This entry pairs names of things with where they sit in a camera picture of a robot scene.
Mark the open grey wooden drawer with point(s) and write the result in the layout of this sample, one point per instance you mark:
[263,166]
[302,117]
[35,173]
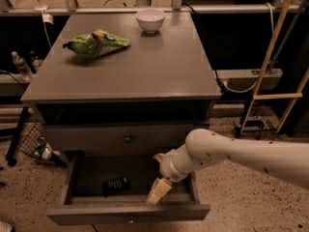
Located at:
[82,201]

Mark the grey wooden drawer cabinet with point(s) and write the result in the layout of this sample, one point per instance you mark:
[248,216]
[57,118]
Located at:
[165,77]

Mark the yellow wooden ladder frame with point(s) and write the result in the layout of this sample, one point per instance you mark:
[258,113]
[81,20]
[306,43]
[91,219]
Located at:
[268,64]

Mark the closed grey upper drawer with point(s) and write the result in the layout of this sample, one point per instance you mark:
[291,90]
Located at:
[120,137]

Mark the green chip bag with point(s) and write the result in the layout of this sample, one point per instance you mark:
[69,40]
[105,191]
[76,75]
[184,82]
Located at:
[95,44]

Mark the dark blue rxbar wrapper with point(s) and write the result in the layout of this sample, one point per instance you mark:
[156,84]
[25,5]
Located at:
[114,186]

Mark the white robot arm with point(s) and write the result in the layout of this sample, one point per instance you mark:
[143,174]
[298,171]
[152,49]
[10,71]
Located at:
[287,161]

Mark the black stand leg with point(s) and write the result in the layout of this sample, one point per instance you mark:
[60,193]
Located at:
[10,154]

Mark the wire mesh basket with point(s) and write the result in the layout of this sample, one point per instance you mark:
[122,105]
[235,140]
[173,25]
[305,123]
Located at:
[34,146]

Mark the metal railing bar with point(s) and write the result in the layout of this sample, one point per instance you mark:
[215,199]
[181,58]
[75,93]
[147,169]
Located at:
[71,7]

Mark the clear plastic water bottle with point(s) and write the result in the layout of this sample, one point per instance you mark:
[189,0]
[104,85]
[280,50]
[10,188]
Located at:
[22,66]

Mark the white ceramic bowl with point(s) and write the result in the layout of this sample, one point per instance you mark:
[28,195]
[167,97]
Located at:
[150,20]

